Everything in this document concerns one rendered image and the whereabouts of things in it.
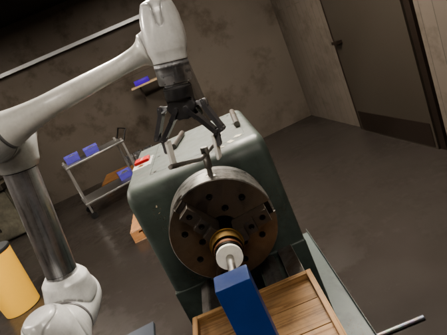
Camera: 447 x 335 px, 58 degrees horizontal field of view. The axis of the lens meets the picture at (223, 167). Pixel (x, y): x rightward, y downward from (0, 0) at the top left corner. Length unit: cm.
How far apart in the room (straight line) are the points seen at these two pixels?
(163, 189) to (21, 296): 323
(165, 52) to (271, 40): 494
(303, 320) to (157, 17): 81
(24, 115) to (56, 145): 684
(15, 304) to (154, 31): 366
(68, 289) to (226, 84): 463
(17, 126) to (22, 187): 27
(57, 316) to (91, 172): 674
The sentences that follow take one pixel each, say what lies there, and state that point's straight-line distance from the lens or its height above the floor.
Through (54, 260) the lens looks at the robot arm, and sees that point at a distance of 141.
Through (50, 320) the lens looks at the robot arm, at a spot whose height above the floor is 106.
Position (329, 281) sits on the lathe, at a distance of 172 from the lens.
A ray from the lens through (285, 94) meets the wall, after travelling 599.
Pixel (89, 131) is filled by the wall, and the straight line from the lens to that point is 782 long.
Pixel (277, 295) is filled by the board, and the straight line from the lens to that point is 117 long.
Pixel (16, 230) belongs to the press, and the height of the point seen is 12.
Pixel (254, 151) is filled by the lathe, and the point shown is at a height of 121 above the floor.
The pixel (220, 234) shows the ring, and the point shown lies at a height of 112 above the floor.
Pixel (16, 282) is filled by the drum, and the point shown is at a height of 29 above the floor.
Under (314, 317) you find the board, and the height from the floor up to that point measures 89.
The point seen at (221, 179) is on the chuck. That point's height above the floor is 122.
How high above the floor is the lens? 157
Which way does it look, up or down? 17 degrees down
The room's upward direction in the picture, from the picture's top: 24 degrees counter-clockwise
